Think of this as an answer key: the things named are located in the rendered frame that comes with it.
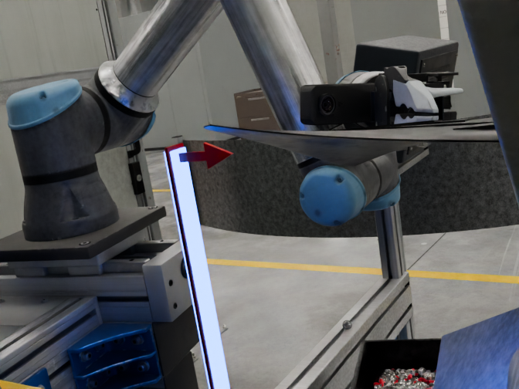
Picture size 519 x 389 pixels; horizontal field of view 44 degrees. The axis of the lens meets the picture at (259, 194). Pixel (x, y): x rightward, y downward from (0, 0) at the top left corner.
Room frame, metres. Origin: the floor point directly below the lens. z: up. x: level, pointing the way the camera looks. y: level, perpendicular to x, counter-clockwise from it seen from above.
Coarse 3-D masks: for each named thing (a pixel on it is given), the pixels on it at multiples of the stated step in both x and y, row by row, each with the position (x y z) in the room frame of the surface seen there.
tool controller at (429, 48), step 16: (368, 48) 1.08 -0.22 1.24; (384, 48) 1.07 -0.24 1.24; (400, 48) 1.06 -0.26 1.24; (416, 48) 1.08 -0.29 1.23; (432, 48) 1.11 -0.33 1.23; (448, 48) 1.19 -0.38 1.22; (368, 64) 1.08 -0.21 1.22; (384, 64) 1.07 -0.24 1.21; (400, 64) 1.05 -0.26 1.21; (416, 64) 1.04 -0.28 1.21; (432, 64) 1.11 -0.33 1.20; (448, 64) 1.20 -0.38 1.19; (432, 80) 1.12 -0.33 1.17; (448, 80) 1.22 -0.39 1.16; (416, 144) 1.09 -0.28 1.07; (400, 160) 1.06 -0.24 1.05
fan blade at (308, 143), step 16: (208, 128) 0.46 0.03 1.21; (224, 128) 0.45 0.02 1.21; (240, 128) 0.44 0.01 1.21; (352, 128) 0.50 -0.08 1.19; (368, 128) 0.47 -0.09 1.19; (384, 128) 0.47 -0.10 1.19; (400, 128) 0.46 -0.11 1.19; (416, 128) 0.44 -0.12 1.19; (432, 128) 0.43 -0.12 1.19; (448, 128) 0.42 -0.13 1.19; (464, 128) 0.41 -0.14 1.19; (480, 128) 0.41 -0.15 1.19; (272, 144) 0.55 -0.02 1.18; (288, 144) 0.55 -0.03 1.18; (304, 144) 0.54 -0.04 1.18; (320, 144) 0.54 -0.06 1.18; (336, 144) 0.55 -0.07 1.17; (352, 144) 0.55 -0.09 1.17; (368, 144) 0.55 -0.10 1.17; (384, 144) 0.55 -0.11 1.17; (400, 144) 0.56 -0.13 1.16; (336, 160) 0.61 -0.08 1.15; (352, 160) 0.61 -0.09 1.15; (368, 160) 0.61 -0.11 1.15
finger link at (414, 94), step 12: (396, 84) 0.68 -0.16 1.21; (408, 84) 0.64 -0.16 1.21; (420, 84) 0.64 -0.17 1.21; (396, 96) 0.68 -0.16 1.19; (408, 96) 0.64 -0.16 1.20; (420, 96) 0.62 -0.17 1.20; (432, 96) 0.63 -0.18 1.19; (408, 108) 0.64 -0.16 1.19; (420, 108) 0.61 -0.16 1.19; (432, 108) 0.60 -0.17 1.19
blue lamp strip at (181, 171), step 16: (176, 160) 0.58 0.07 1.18; (176, 176) 0.58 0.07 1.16; (192, 192) 0.59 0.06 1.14; (192, 208) 0.59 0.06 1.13; (192, 224) 0.59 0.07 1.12; (192, 240) 0.58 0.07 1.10; (192, 256) 0.58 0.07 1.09; (192, 272) 0.58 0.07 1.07; (208, 272) 0.59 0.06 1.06; (208, 288) 0.59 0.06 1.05; (208, 304) 0.59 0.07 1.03; (208, 320) 0.58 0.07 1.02; (208, 336) 0.58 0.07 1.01; (208, 352) 0.58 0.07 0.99; (224, 368) 0.59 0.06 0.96; (224, 384) 0.59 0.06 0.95
